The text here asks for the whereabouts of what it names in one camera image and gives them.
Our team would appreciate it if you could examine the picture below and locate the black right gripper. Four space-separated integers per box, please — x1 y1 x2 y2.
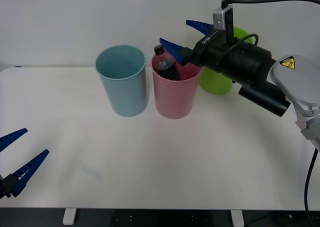
159 19 236 75

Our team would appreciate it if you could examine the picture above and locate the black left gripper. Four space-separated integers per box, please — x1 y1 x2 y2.
0 128 50 200

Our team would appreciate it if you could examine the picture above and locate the dark drink bottle black cap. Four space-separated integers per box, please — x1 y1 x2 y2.
153 44 177 81

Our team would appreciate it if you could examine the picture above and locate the green plastic bin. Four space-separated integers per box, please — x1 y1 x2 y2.
198 26 250 96

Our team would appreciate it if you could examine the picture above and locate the pink plastic bin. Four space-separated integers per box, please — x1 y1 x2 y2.
151 53 203 120

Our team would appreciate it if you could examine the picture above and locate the white table leg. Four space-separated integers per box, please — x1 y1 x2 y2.
62 208 77 226
229 209 245 227

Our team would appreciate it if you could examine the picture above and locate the pale blue plastic bin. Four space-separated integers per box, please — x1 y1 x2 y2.
95 44 147 118

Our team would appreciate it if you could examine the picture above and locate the black cable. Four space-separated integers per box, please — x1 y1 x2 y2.
303 148 320 227

